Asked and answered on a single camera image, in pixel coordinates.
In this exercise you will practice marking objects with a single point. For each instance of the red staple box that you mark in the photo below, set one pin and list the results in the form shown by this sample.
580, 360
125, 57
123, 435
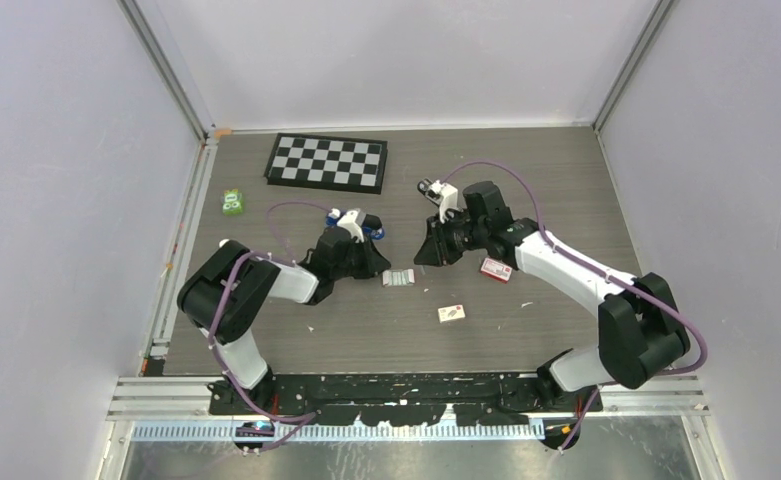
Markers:
496, 270

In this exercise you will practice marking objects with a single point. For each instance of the blue stapler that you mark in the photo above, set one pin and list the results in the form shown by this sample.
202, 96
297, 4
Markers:
372, 227

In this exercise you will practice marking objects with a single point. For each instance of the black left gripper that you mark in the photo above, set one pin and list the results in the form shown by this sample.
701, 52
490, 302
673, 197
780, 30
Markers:
373, 261

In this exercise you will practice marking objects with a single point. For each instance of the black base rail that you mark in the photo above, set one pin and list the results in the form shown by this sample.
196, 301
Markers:
401, 400

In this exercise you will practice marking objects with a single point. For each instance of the white staple box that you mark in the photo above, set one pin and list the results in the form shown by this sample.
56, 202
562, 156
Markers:
451, 313

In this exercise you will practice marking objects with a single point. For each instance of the black stapler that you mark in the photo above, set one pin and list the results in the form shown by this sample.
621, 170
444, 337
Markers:
423, 187

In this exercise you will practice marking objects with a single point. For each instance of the green toy block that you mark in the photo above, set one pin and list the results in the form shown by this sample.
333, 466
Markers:
232, 202

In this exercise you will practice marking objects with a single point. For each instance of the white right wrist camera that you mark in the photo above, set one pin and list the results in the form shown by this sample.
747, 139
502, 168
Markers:
445, 197

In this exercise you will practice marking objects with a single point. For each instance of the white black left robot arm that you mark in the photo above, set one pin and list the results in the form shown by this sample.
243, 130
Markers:
224, 296

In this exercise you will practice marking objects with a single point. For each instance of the black white chessboard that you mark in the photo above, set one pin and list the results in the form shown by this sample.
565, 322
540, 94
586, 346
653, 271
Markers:
330, 163

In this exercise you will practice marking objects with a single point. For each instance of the slotted cable duct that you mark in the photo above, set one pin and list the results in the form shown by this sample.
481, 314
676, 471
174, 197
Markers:
265, 431

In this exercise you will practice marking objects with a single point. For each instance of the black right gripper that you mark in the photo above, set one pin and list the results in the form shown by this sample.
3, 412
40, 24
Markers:
434, 252

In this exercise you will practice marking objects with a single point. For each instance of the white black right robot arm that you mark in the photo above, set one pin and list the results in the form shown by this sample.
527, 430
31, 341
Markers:
638, 334

